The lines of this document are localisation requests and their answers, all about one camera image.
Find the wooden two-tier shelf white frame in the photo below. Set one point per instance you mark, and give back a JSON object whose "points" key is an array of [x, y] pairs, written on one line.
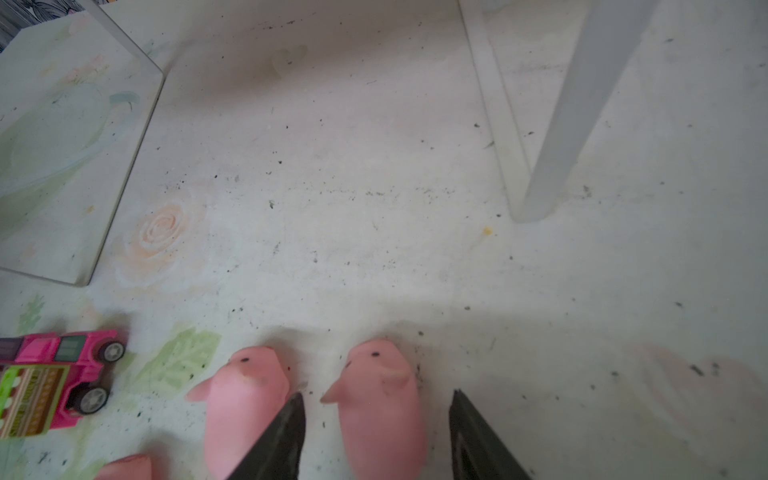
{"points": [[78, 94]]}

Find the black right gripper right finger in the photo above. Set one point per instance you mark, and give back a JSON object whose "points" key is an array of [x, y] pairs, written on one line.
{"points": [[477, 453]]}

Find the pink green toy truck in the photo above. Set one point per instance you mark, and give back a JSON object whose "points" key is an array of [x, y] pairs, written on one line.
{"points": [[51, 381]]}

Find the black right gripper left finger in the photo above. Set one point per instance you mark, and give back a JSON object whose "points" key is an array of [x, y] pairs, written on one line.
{"points": [[276, 454]]}

